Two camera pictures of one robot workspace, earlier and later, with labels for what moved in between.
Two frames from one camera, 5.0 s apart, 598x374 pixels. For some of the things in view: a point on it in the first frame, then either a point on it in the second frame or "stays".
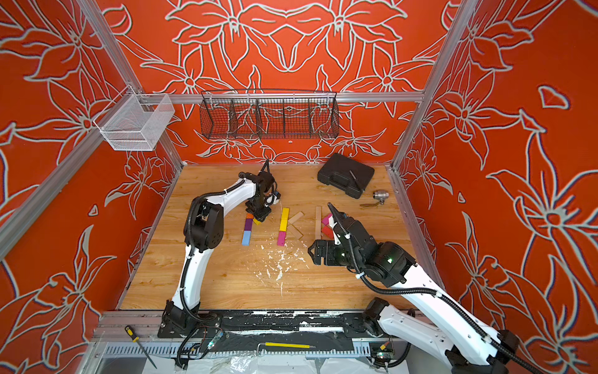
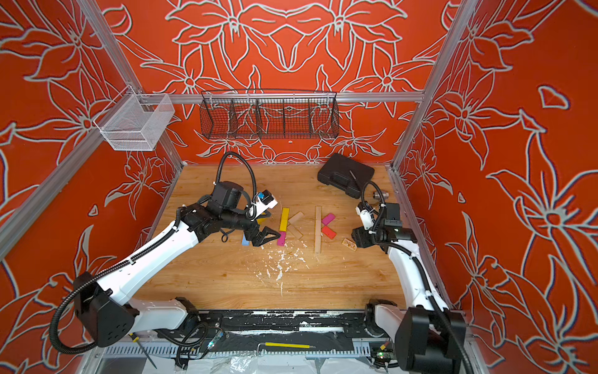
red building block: [328, 231] stays
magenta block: [325, 220] stays
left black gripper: [262, 216] to [261, 239]
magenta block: [281, 238] stays
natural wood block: [297, 216] stays
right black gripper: [330, 258] to [364, 237]
